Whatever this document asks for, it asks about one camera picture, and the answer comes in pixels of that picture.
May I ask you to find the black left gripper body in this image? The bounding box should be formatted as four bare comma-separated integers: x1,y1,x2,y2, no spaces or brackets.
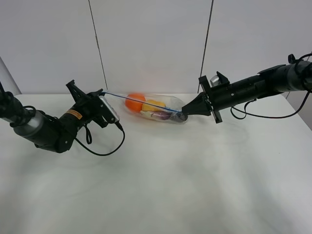
65,80,108,128

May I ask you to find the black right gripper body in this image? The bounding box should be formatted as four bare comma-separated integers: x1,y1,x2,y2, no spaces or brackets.
199,76,231,123

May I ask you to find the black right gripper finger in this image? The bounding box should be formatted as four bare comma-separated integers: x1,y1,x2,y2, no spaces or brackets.
185,110,210,116
182,94,208,115

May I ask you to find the clear zip bag blue seal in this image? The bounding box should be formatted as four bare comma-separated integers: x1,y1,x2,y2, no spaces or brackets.
103,92,188,124

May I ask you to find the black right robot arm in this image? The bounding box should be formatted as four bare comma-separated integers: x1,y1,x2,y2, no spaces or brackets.
182,59,312,123

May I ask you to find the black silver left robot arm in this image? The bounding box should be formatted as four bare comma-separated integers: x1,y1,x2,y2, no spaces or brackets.
0,80,115,153

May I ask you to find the purple eggplant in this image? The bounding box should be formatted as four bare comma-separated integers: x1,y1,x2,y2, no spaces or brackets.
151,111,188,123

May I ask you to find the orange fruit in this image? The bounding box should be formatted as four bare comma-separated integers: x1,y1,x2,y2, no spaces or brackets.
125,93,146,113

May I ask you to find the yellow pear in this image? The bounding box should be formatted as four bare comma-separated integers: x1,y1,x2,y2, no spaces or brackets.
141,99,166,112

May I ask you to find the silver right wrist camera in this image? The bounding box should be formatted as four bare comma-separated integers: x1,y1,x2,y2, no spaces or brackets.
210,71,230,87

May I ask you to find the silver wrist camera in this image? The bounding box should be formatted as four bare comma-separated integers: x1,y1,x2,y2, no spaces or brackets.
99,96,119,124
210,71,230,87

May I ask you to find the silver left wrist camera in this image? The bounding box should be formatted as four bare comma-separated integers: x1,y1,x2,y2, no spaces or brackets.
99,96,119,124

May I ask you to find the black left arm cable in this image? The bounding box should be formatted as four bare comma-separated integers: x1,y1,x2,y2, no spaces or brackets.
74,121,126,156

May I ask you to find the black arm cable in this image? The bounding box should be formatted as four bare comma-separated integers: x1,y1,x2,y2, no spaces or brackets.
230,51,312,120
74,121,126,156

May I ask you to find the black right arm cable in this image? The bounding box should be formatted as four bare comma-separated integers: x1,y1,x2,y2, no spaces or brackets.
230,51,312,120

